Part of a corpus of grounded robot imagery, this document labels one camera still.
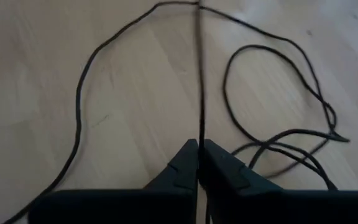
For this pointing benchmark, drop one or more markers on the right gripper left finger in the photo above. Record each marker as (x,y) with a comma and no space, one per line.
(135,205)

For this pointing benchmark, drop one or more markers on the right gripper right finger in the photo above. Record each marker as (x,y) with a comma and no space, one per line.
(259,205)

